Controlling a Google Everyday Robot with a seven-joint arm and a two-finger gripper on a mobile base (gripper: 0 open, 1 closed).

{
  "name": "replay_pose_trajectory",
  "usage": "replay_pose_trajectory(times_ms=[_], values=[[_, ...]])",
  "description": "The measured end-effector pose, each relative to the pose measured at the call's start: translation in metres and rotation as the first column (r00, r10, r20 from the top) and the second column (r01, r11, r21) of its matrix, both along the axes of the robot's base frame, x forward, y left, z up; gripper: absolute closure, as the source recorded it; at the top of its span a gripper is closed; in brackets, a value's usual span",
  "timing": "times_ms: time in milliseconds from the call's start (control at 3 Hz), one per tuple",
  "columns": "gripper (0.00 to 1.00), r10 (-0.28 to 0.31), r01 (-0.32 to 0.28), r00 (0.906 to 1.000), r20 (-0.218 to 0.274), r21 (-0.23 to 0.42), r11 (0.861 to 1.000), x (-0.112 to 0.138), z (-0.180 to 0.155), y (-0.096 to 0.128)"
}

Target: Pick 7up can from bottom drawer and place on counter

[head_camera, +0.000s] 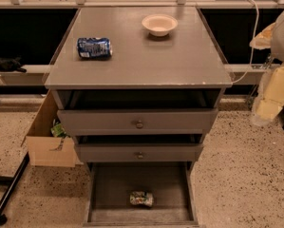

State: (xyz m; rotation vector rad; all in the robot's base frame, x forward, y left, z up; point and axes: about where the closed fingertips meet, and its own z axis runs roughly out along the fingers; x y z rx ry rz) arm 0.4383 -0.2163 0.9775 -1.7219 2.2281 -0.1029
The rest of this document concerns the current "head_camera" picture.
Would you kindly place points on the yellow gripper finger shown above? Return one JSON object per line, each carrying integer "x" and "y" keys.
{"x": 270, "y": 99}
{"x": 263, "y": 39}

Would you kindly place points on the green 7up can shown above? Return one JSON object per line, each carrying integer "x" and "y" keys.
{"x": 141, "y": 198}

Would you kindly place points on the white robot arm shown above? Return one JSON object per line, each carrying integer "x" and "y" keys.
{"x": 277, "y": 42}

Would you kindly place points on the grey drawer cabinet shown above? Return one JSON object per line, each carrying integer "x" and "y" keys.
{"x": 181, "y": 70}

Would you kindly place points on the grey top drawer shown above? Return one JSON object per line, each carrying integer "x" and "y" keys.
{"x": 137, "y": 122}

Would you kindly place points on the grey drawer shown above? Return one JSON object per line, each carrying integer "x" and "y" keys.
{"x": 137, "y": 122}
{"x": 164, "y": 152}
{"x": 112, "y": 184}

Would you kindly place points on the blue pepsi can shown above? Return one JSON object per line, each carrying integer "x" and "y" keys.
{"x": 94, "y": 48}

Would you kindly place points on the grey middle drawer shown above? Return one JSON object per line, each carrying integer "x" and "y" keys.
{"x": 164, "y": 152}

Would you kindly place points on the grey bottom drawer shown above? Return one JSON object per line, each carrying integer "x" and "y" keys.
{"x": 112, "y": 184}

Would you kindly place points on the white paper bowl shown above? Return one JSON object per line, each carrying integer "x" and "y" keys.
{"x": 159, "y": 24}

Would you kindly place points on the green snack bag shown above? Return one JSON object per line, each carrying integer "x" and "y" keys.
{"x": 57, "y": 130}

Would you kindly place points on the cardboard box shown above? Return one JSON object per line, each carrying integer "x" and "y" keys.
{"x": 43, "y": 148}

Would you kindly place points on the black floor stand bar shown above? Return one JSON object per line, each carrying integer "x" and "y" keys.
{"x": 10, "y": 183}

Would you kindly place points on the black object on rail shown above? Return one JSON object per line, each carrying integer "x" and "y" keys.
{"x": 11, "y": 64}

